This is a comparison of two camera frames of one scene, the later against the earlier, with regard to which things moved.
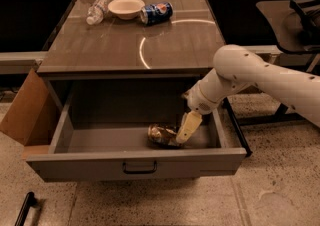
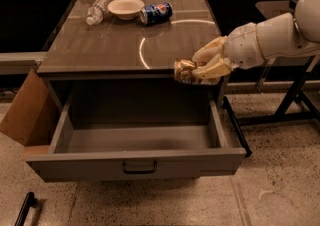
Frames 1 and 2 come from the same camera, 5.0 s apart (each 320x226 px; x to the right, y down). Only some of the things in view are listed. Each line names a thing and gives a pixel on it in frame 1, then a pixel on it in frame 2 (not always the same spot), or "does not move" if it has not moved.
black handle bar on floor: x=29 y=201 does not move
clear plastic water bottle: x=95 y=13 does not move
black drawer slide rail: x=238 y=127 does not move
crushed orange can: x=162 y=135 → x=183 y=70
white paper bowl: x=125 y=8 does not move
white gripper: x=199 y=100 → x=242 y=47
